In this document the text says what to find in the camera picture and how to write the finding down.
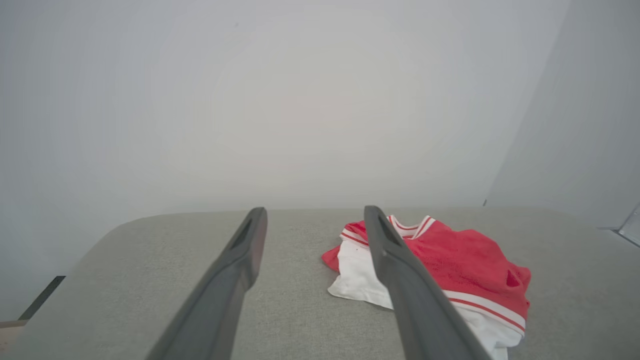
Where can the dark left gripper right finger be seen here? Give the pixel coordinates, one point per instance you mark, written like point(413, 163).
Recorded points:
point(415, 310)

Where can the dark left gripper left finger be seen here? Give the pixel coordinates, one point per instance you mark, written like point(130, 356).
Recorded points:
point(215, 300)

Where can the red and white garment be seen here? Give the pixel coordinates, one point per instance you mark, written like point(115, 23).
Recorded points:
point(465, 260)

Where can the black baseboard strip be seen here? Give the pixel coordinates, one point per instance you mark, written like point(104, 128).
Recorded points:
point(42, 297)

